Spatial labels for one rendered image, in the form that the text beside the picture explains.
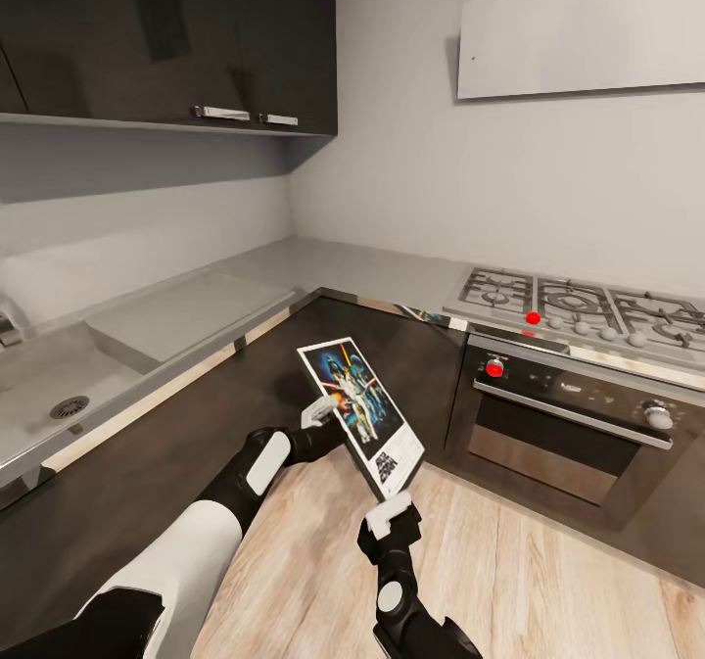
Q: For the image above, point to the range hood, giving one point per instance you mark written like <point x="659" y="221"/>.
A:
<point x="512" y="47"/>

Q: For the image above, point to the oven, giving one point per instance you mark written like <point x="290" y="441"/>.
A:
<point x="590" y="439"/>

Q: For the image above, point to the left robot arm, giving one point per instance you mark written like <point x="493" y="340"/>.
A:
<point x="157" y="604"/>

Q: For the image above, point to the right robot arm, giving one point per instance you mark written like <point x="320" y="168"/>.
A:
<point x="405" y="629"/>

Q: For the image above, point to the burner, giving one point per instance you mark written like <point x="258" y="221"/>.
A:
<point x="661" y="326"/>

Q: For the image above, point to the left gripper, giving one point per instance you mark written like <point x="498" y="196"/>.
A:
<point x="324" y="438"/>

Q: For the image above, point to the poster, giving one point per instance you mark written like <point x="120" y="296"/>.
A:
<point x="381" y="440"/>

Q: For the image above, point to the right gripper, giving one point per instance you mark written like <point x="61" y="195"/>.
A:
<point x="403" y="532"/>

